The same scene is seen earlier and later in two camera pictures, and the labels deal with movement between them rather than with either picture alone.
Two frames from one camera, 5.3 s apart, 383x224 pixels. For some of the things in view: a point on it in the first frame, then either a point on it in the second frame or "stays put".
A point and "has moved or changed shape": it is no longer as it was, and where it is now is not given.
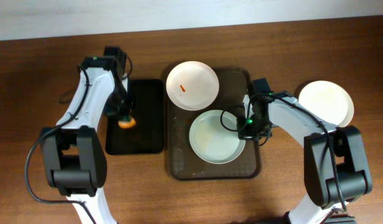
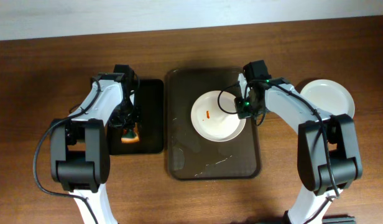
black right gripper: x=252 y=133 → x=252 y=109
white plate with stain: x=192 y=85 → x=214 y=117
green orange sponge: x=128 y=122 has moved or changed shape
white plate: x=329 y=101 stays put
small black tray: x=147 y=137 stays put
